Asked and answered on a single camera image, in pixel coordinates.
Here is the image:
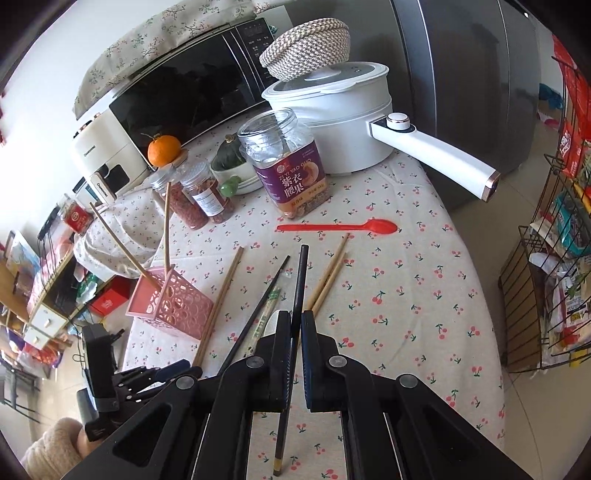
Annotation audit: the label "floral dust cover cloth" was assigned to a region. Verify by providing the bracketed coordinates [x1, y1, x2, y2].
[74, 0, 289, 121]

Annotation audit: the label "jar with red label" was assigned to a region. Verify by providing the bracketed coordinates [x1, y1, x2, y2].
[62, 198, 93, 236]

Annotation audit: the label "red plastic bag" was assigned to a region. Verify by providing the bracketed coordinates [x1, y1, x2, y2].
[551, 39, 591, 176]

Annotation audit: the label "woven rope basket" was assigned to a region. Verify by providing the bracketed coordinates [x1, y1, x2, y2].
[259, 17, 350, 83]

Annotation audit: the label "light wooden chopstick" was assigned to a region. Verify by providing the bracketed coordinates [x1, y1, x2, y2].
[310, 251, 348, 315]
[163, 181, 172, 273]
[89, 202, 160, 287]
[305, 232, 352, 311]

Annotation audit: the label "black wire rack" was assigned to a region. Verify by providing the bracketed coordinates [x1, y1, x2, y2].
[499, 152, 591, 374]

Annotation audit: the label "person's left forearm beige sleeve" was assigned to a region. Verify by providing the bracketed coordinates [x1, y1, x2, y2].
[22, 418, 95, 477]

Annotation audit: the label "pile of snack packets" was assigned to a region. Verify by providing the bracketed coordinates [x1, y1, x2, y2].
[529, 185, 591, 365]

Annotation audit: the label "wooden shelf unit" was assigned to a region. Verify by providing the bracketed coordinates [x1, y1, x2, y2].
[0, 231, 79, 352]

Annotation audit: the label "pink perforated utensil holder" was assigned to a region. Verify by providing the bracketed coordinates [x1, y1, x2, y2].
[126, 265, 215, 340]

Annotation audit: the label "red box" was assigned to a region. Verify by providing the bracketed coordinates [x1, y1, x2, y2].
[90, 277, 134, 317]

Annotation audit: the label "grey refrigerator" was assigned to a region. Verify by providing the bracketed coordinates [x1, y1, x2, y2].
[284, 0, 543, 213]

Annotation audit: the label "orange tangerine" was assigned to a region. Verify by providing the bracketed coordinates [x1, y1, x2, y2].
[147, 134, 182, 168]

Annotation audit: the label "cream air fryer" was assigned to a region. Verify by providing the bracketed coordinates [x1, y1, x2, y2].
[70, 108, 158, 204]

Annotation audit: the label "black microwave oven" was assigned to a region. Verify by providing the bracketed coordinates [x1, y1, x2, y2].
[108, 16, 289, 155]

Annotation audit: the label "black chopstick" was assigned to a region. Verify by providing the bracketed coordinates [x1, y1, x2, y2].
[216, 255, 291, 377]
[273, 244, 310, 477]

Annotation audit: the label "spice jar with red contents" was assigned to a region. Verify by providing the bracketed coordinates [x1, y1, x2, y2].
[154, 171, 209, 230]
[178, 159, 236, 225]

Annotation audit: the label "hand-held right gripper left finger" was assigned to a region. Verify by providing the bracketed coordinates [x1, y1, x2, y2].
[69, 311, 294, 480]

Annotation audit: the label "white electric pot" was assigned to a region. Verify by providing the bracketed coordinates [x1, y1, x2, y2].
[261, 62, 502, 202]

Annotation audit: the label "green squash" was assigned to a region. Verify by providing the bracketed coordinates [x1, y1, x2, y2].
[211, 134, 247, 171]

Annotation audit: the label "clear jar with purple label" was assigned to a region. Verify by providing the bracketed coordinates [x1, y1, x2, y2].
[237, 108, 333, 220]

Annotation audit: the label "paper chopsticks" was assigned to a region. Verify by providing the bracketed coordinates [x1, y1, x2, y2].
[240, 286, 282, 361]

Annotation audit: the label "red plastic spoon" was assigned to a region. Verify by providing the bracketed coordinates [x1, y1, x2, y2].
[276, 219, 399, 234]

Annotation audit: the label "cherry print tablecloth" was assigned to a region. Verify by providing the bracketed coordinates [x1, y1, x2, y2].
[124, 124, 506, 480]
[74, 191, 172, 280]

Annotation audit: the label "white bowl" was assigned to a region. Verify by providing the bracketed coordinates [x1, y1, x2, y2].
[210, 154, 264, 193]

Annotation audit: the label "brown wooden chopstick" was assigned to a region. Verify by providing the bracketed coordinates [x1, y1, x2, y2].
[191, 246, 245, 368]

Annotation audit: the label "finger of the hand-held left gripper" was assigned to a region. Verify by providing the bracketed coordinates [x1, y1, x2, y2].
[115, 383, 178, 409]
[113, 359, 204, 386]

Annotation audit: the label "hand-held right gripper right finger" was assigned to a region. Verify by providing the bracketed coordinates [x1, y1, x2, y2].
[300, 310, 532, 480]

